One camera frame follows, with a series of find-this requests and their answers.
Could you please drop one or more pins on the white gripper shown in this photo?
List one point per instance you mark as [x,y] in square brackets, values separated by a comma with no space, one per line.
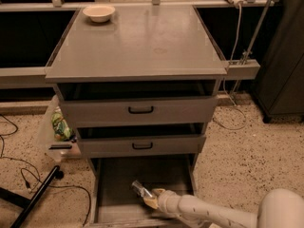
[166,199]

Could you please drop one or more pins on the silver redbull can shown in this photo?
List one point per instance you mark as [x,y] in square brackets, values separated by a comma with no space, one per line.
[141,190]

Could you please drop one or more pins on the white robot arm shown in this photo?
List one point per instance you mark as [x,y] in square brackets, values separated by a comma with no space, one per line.
[280,208]

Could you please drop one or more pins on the grey bottom drawer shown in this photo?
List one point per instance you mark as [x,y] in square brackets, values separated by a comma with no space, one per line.
[116,205]

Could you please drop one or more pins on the grey drawer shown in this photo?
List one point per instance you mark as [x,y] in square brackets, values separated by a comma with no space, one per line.
[136,112]
[116,205]
[128,147]

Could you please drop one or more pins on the grey middle drawer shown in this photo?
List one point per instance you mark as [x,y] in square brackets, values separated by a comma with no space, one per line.
[128,147]

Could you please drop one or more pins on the grey top drawer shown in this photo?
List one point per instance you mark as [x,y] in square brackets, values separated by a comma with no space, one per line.
[136,112]

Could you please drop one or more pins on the grey drawer cabinet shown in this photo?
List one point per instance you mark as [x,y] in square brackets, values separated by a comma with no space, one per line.
[144,52]

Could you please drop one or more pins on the clear plastic bin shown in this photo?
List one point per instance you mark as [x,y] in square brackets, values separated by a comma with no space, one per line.
[46,138]

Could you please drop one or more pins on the green snack bag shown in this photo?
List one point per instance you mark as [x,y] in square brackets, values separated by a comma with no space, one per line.
[61,130]

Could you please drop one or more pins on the black stand leg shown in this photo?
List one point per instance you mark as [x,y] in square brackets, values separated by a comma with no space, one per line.
[28,204]

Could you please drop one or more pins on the dark cabinet at right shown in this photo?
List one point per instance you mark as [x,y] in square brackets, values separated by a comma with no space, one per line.
[279,85]

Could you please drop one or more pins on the white bowl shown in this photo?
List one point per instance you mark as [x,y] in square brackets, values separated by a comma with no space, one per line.
[99,14]

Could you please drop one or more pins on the grey metal rail frame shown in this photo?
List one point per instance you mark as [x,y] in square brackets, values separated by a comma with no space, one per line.
[23,66]

